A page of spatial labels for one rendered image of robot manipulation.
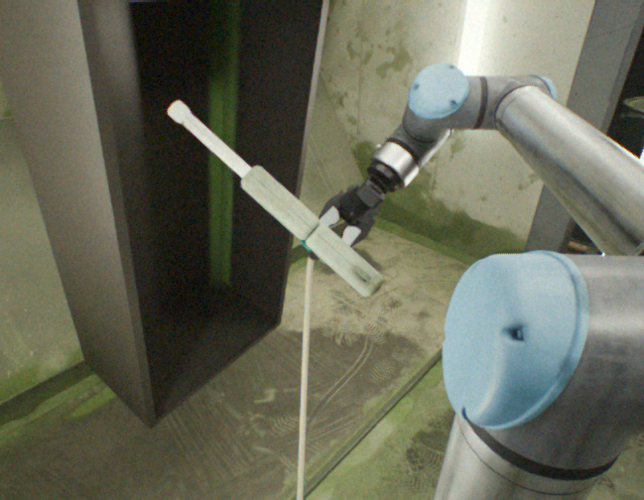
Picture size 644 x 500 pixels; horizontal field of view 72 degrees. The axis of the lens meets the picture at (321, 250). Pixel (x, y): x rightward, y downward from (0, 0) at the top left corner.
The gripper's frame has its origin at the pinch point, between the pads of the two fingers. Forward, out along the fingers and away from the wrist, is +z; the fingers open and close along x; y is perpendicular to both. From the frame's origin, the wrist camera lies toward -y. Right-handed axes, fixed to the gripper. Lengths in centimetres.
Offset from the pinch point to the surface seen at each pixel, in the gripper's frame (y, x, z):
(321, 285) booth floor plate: 185, -24, -10
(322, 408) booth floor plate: 113, -52, 35
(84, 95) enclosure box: -7.4, 45.5, 8.1
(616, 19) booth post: 85, -34, -173
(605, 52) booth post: 92, -42, -166
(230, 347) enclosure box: 87, -4, 37
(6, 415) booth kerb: 121, 45, 122
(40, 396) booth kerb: 127, 41, 111
